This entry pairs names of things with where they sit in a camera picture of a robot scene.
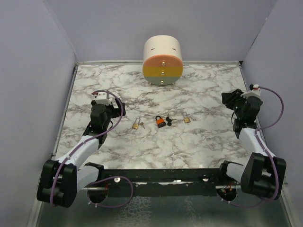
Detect orange black padlock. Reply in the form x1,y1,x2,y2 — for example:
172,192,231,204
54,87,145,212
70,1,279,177
155,115,166,128

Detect round three-drawer storage box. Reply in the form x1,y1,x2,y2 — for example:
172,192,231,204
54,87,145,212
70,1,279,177
143,35,183,86

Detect long-shackle brass padlock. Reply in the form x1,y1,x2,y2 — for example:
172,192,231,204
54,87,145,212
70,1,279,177
132,117,141,130

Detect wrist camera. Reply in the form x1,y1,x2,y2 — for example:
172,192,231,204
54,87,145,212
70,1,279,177
92,92,111,105
241,84,261,99

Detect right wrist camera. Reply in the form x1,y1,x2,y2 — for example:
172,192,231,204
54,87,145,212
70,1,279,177
241,84,261,99

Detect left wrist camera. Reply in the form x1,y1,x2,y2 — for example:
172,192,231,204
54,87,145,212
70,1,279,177
92,92,111,105

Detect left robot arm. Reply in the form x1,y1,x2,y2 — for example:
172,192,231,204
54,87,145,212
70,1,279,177
36,98,126,208

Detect black-headed keys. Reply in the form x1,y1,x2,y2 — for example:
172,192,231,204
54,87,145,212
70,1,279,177
166,114,172,126

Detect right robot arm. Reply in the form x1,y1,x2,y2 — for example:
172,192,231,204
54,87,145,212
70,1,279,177
217,84,286,201

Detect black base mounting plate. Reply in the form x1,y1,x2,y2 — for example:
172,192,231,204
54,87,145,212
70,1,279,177
77,162,247,198

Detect small brass padlock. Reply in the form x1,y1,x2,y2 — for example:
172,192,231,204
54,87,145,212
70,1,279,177
182,112,191,123

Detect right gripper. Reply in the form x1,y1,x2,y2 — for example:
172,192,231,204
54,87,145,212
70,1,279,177
223,89,250,119

